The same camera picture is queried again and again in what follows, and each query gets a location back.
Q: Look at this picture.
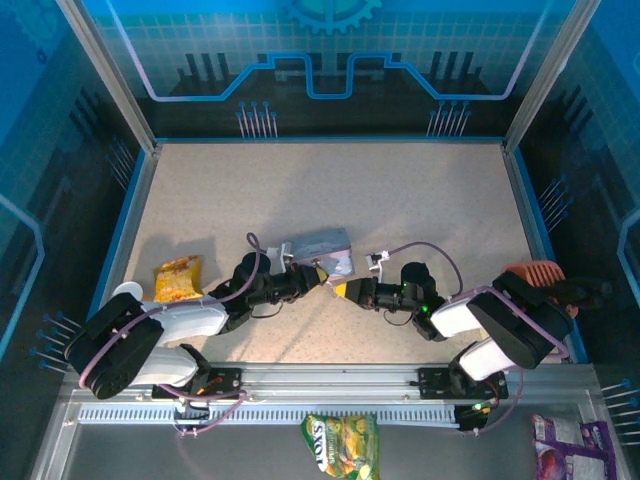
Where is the aluminium front rail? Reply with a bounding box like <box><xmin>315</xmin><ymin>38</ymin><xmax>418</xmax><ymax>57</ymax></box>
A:
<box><xmin>62</xmin><ymin>360</ymin><xmax>604</xmax><ymax>407</ymax></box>

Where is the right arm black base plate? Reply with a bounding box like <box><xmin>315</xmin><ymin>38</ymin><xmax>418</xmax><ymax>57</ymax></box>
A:
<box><xmin>416</xmin><ymin>365</ymin><xmax>510</xmax><ymax>402</ymax></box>

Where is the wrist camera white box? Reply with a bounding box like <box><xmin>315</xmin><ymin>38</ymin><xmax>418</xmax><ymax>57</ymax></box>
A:
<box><xmin>265</xmin><ymin>241</ymin><xmax>295</xmax><ymax>276</ymax></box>
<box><xmin>365</xmin><ymin>249</ymin><xmax>393</xmax><ymax>283</ymax></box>

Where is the purple snack bag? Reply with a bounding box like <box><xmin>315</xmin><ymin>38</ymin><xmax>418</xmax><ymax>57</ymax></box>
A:
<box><xmin>530</xmin><ymin>412</ymin><xmax>619</xmax><ymax>480</ymax></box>

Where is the green yellow snack bag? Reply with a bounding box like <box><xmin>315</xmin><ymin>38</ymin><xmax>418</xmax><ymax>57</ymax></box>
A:
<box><xmin>299</xmin><ymin>413</ymin><xmax>381</xmax><ymax>480</ymax></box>

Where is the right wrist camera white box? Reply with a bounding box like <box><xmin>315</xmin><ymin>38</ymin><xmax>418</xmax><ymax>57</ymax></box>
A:
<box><xmin>365</xmin><ymin>249</ymin><xmax>393</xmax><ymax>283</ymax></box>

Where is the aluminium frame post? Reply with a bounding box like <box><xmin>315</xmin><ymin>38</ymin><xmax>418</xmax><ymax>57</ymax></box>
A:
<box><xmin>501</xmin><ymin>0</ymin><xmax>604</xmax><ymax>152</ymax></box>
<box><xmin>54</xmin><ymin>0</ymin><xmax>163</xmax><ymax>154</ymax></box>

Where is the white slotted cable duct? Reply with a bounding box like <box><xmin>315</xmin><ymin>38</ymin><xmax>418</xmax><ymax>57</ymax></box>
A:
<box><xmin>76</xmin><ymin>403</ymin><xmax>464</xmax><ymax>427</ymax></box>

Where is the cartoon print tin box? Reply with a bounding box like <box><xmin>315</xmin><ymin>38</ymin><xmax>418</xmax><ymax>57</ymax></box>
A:
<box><xmin>285</xmin><ymin>227</ymin><xmax>358</xmax><ymax>280</ymax></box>

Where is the yellow orange snack bag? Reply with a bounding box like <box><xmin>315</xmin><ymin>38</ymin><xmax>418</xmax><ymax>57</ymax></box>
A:
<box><xmin>153</xmin><ymin>254</ymin><xmax>204</xmax><ymax>304</ymax></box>

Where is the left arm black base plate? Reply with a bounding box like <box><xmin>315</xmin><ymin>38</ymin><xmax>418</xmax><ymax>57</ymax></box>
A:
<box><xmin>150</xmin><ymin>366</ymin><xmax>250</xmax><ymax>402</ymax></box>

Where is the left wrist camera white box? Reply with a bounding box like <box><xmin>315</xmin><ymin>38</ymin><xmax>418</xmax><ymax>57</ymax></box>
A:
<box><xmin>265</xmin><ymin>241</ymin><xmax>295</xmax><ymax>276</ymax></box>

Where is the orange ribbed tool black handle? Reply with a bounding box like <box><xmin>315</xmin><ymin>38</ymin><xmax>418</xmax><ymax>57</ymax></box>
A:
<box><xmin>501</xmin><ymin>259</ymin><xmax>615</xmax><ymax>320</ymax></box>

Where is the white round disc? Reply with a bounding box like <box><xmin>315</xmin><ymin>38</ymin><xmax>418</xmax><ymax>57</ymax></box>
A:
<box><xmin>111</xmin><ymin>280</ymin><xmax>145</xmax><ymax>302</ymax></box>

